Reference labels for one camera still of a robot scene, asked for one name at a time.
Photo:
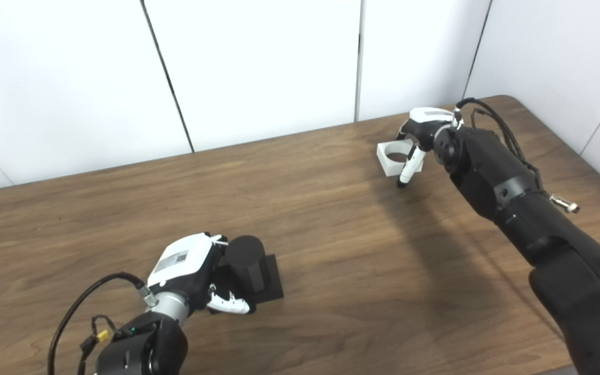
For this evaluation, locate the white square piece with hole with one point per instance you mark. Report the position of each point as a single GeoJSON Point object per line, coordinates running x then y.
{"type": "Point", "coordinates": [386, 164]}

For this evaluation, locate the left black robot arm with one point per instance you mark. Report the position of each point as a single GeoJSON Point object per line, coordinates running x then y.
{"type": "Point", "coordinates": [138, 349]}

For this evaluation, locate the black cylinder peg with base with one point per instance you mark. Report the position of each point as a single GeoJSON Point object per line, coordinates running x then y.
{"type": "Point", "coordinates": [245, 260]}

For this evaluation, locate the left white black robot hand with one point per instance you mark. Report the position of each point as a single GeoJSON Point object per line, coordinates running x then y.
{"type": "Point", "coordinates": [183, 260]}

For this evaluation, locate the silver plug on right arm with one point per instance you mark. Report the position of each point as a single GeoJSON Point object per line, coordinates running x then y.
{"type": "Point", "coordinates": [565, 203]}

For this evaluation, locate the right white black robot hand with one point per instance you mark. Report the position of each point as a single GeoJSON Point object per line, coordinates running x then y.
{"type": "Point", "coordinates": [427, 127]}

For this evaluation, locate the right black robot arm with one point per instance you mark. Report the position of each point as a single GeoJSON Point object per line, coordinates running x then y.
{"type": "Point", "coordinates": [550, 239]}

